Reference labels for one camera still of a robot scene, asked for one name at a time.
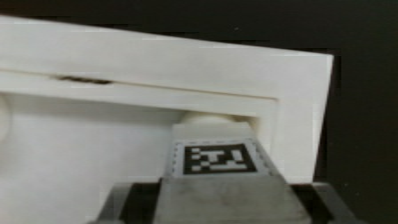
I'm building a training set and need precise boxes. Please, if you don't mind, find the white square tabletop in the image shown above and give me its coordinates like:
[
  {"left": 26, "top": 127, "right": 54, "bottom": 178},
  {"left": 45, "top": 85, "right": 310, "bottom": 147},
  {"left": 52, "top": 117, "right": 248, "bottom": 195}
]
[{"left": 0, "top": 92, "right": 218, "bottom": 224}]

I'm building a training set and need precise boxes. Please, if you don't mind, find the white U-shaped obstacle fence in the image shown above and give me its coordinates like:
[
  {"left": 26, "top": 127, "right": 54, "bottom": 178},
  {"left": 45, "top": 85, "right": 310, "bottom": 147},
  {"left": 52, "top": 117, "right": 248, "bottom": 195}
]
[{"left": 0, "top": 15, "right": 333, "bottom": 183}]

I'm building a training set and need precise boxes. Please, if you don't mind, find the white table leg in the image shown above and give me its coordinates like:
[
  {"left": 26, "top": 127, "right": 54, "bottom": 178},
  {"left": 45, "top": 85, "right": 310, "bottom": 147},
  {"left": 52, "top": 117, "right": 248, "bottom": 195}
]
[{"left": 152, "top": 112, "right": 310, "bottom": 224}]

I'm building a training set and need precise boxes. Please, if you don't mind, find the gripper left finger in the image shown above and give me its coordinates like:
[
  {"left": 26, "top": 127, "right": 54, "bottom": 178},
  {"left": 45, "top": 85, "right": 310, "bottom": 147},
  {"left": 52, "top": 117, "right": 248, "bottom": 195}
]
[{"left": 86, "top": 180, "right": 161, "bottom": 224}]

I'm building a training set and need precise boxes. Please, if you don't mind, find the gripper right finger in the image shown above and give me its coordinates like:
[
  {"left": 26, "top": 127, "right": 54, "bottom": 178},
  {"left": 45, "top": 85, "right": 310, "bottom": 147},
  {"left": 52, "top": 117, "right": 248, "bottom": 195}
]
[{"left": 291, "top": 182, "right": 367, "bottom": 224}]

